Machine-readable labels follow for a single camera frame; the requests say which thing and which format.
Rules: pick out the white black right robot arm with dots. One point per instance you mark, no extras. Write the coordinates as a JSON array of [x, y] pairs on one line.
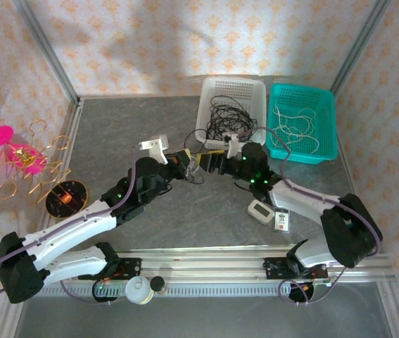
[[350, 229]]

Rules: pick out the small card with red label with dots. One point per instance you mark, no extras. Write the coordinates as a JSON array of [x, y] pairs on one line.
[[281, 220]]

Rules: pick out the black round bottle cap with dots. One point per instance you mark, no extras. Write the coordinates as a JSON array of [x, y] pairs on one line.
[[157, 283]]

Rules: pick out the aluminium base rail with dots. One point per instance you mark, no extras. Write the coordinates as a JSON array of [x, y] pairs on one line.
[[202, 264]]

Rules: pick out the white round cap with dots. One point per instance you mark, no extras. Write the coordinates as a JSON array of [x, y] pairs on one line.
[[138, 290]]

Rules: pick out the black round gold-rimmed disc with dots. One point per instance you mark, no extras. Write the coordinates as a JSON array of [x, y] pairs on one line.
[[65, 200]]

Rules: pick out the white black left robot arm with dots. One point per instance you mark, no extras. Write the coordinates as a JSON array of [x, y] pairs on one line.
[[69, 229]]

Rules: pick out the white perforated plastic basket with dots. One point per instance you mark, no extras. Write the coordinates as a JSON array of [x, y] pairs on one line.
[[232, 86]]

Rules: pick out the teal perforated plastic basket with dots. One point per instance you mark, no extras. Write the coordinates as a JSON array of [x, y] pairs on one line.
[[326, 105]]

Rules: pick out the white digital timer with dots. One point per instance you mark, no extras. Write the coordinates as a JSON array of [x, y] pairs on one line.
[[260, 211]]

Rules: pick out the aluminium frame post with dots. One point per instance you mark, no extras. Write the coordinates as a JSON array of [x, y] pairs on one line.
[[357, 45], [48, 53]]

